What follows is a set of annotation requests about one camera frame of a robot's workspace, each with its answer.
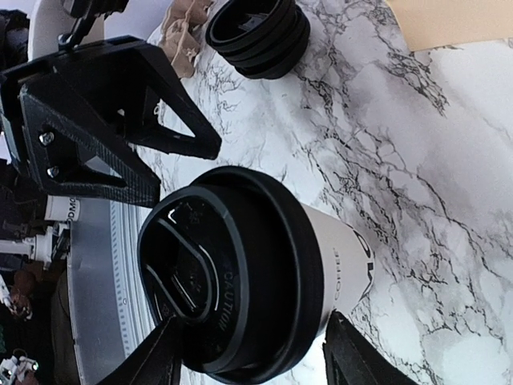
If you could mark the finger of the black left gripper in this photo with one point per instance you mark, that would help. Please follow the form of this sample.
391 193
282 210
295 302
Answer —
73 152
134 89

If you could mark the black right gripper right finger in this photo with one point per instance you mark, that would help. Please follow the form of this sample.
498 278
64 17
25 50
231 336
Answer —
351 360

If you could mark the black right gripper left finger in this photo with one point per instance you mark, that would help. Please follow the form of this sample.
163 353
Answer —
157 360

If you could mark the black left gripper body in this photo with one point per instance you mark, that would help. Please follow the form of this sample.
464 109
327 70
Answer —
40 71

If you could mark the white paper coffee cup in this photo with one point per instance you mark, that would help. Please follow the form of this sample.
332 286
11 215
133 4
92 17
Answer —
347 261

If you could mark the black coffee cup lid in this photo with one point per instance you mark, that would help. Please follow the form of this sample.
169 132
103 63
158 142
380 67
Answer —
234 257

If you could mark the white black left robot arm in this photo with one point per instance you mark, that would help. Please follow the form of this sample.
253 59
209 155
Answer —
64 25

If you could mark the brown paper takeout bag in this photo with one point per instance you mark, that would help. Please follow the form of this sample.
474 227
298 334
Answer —
430 24

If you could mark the brown cardboard cup carrier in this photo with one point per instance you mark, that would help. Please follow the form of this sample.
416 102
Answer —
177 42

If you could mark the stack of black cup lids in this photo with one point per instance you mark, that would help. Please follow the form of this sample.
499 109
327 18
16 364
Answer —
260 39

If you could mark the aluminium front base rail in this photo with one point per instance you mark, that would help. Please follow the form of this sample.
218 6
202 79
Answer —
110 316

